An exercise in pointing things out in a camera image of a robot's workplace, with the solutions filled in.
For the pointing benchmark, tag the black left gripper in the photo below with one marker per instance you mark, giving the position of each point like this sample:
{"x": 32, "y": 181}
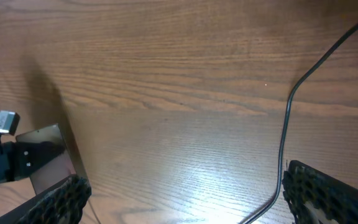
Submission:
{"x": 28, "y": 158}

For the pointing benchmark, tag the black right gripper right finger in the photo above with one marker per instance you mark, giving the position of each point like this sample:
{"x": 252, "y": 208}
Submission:
{"x": 315, "y": 197}

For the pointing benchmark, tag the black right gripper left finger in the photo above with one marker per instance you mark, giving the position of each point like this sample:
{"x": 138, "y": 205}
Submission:
{"x": 62, "y": 203}

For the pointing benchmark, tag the Galaxy smartphone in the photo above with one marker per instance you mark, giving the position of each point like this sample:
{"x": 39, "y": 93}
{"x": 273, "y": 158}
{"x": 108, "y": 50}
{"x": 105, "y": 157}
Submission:
{"x": 66, "y": 164}

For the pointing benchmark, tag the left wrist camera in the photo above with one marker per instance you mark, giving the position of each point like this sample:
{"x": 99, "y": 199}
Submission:
{"x": 9, "y": 121}

